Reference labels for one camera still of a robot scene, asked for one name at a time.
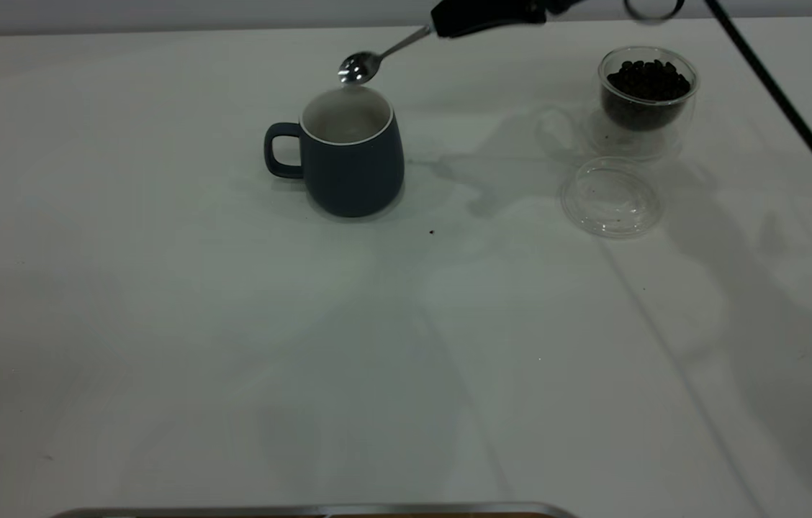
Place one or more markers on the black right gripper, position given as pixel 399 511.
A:
pixel 557 6

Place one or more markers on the dark grey ceramic mug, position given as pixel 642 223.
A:
pixel 352 176

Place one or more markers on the pile of coffee beans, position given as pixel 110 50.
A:
pixel 647 79

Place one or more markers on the clear double-walled glass cup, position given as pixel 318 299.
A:
pixel 636 137

